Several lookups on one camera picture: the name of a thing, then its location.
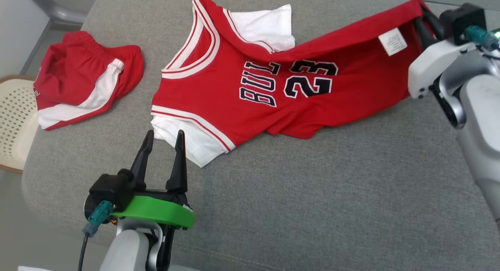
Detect black right cable teal plug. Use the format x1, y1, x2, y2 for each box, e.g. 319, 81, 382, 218
462, 25, 500, 53

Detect grey partition post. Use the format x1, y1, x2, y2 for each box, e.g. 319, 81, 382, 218
23, 0, 103, 29

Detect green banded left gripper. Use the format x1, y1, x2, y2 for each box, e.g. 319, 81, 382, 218
111, 130, 195, 230

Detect red shorts with white stripe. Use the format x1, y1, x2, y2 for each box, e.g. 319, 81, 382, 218
33, 30, 145, 131

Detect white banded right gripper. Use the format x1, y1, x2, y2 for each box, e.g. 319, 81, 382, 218
408, 6, 475, 100

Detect red Bulls 23 jersey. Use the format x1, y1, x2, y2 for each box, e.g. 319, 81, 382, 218
150, 0, 435, 168

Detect black cable teal plug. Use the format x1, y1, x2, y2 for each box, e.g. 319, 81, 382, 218
78, 200, 114, 271
462, 25, 500, 53

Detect black left cable teal plug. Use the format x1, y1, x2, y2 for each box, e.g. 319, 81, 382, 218
78, 200, 114, 271

